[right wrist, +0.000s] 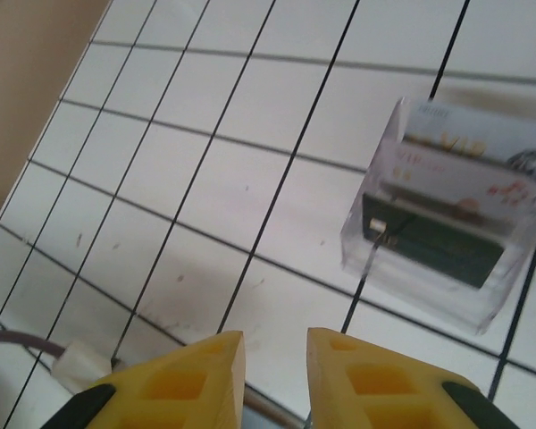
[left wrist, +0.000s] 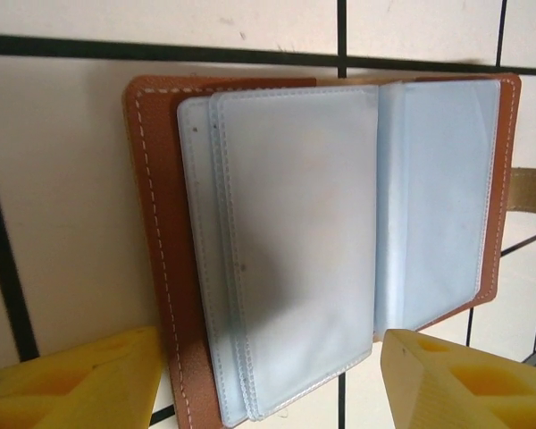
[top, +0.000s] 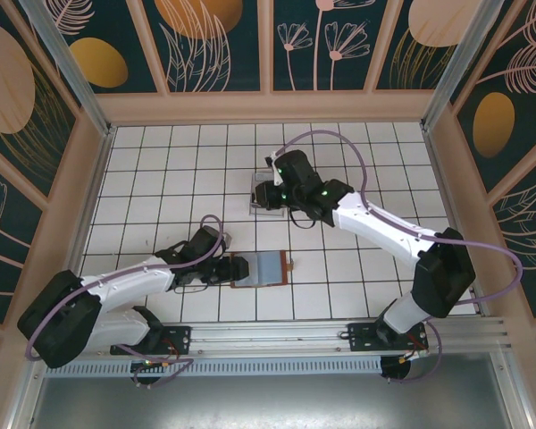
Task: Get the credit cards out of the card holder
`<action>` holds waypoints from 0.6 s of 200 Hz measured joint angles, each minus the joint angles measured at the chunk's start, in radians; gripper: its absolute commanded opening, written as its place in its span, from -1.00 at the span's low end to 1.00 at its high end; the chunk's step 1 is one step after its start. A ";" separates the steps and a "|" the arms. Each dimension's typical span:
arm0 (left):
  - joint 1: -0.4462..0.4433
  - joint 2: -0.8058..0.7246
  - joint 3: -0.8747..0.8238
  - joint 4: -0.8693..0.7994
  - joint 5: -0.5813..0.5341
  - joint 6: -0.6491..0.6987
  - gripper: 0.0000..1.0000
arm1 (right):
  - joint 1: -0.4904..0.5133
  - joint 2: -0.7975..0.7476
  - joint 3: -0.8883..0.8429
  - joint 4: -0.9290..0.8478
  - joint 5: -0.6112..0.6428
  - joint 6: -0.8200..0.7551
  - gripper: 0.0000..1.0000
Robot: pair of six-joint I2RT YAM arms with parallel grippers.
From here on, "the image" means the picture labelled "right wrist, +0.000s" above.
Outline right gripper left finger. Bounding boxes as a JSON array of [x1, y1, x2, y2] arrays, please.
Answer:
[[44, 330, 247, 429]]

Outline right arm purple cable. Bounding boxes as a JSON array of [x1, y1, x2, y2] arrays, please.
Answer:
[[0, 329, 113, 397]]

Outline silver VIP card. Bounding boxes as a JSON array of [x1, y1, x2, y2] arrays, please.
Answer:
[[401, 100, 536, 180]]

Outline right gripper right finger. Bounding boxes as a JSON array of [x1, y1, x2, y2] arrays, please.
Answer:
[[306, 327, 519, 429]]

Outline white VIP card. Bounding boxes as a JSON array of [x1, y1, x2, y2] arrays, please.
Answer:
[[377, 141, 536, 216]]

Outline clear plastic box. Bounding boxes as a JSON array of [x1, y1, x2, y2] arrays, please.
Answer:
[[340, 97, 536, 337]]

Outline black card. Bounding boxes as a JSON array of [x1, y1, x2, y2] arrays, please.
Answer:
[[360, 191, 509, 290]]

